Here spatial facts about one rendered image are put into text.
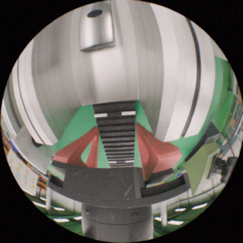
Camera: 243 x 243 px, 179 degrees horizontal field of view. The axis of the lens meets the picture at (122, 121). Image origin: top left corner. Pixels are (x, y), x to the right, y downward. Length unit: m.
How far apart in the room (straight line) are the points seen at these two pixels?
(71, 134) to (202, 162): 0.43
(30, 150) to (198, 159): 0.49
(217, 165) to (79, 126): 0.50
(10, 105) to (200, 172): 0.54
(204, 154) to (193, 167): 0.08
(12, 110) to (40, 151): 0.09
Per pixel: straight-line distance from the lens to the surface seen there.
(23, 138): 0.16
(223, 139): 4.95
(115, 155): 0.16
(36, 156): 0.17
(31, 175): 3.48
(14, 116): 0.17
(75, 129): 0.16
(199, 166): 0.41
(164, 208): 6.65
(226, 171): 0.43
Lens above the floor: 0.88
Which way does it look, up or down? 53 degrees down
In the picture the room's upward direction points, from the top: 177 degrees clockwise
